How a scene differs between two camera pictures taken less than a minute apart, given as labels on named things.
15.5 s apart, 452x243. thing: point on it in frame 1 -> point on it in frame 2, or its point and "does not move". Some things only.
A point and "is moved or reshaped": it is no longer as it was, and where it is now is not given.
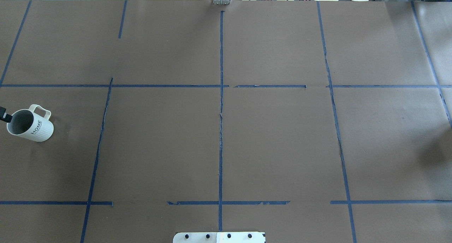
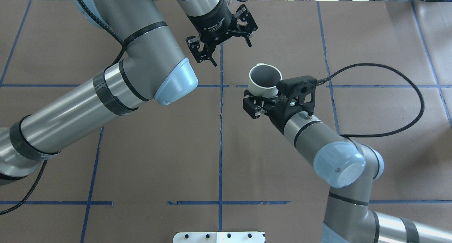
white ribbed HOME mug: (33, 123) is moved or reshaped
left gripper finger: (4, 116) -> (194, 43)
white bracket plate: (219, 237) does not move
